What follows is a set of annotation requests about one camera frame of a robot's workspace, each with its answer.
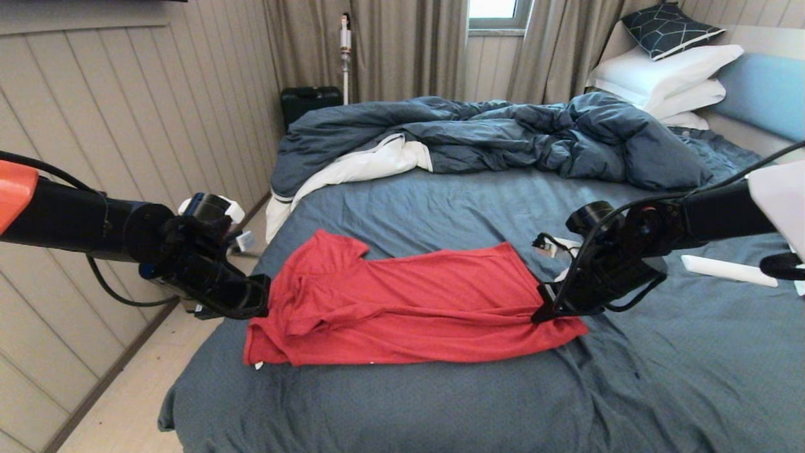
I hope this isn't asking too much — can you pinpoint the red t-shirt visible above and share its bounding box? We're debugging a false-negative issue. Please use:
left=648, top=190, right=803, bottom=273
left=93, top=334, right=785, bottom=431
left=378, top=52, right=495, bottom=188
left=243, top=229, right=590, bottom=367

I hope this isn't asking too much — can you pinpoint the white flat remote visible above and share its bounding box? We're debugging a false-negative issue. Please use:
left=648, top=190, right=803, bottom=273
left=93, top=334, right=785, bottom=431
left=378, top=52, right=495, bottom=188
left=681, top=255, right=779, bottom=288

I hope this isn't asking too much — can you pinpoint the white bed linen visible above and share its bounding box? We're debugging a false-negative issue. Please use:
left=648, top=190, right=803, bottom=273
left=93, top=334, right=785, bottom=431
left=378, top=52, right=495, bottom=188
left=265, top=133, right=433, bottom=244

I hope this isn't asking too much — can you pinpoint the dark blue crumpled duvet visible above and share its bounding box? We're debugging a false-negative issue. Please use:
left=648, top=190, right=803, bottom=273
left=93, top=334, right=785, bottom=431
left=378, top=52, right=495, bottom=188
left=270, top=91, right=714, bottom=199

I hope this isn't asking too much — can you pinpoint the black hard case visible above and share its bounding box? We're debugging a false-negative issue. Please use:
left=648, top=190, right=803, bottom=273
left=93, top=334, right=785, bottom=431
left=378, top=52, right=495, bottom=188
left=280, top=86, right=343, bottom=130

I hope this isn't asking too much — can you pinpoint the large white pillow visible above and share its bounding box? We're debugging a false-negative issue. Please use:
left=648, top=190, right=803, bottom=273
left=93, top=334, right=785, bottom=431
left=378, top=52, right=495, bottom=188
left=586, top=44, right=744, bottom=113

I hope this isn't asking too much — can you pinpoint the beige curtain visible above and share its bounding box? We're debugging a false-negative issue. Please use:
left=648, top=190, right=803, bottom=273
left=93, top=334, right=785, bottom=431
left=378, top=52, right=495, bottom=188
left=506, top=0, right=661, bottom=105
left=263, top=0, right=469, bottom=105

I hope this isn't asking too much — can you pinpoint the white stick vacuum cleaner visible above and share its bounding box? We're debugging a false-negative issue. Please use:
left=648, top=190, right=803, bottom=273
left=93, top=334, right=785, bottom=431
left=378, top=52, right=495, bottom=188
left=340, top=14, right=352, bottom=104

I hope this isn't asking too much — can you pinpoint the blue headboard pad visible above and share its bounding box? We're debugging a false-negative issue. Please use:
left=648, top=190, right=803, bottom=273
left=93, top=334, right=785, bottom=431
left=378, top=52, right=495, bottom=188
left=714, top=52, right=805, bottom=147

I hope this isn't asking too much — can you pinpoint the dark patterned cushion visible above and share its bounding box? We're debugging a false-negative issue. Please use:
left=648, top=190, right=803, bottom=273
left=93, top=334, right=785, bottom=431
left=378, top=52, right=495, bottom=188
left=621, top=3, right=726, bottom=62

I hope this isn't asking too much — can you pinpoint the grey framed window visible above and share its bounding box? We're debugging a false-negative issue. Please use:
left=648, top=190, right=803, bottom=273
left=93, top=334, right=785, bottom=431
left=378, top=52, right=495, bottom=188
left=469, top=0, right=533, bottom=36

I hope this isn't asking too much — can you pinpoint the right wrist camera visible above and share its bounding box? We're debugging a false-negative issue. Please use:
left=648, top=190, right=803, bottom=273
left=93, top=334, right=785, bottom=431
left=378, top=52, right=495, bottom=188
left=565, top=200, right=616, bottom=238

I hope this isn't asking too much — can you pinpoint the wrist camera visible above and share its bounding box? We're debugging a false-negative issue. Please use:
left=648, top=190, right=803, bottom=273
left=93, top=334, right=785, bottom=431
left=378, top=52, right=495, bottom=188
left=565, top=200, right=616, bottom=238
left=178, top=193, right=246, bottom=235

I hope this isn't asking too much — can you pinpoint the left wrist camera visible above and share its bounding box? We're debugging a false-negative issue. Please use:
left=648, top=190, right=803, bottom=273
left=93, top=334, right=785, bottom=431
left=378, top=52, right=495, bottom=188
left=178, top=193, right=246, bottom=235

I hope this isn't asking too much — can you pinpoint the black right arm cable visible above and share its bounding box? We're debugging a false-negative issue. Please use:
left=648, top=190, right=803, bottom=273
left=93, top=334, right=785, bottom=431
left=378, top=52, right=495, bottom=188
left=533, top=142, right=805, bottom=315

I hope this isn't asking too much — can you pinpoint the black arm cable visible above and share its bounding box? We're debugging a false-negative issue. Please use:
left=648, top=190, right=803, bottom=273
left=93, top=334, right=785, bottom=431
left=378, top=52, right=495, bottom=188
left=0, top=150, right=178, bottom=309
left=533, top=142, right=805, bottom=315

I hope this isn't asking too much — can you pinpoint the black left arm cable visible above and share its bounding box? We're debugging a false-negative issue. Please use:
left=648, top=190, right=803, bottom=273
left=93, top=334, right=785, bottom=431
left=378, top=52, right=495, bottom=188
left=0, top=150, right=178, bottom=309

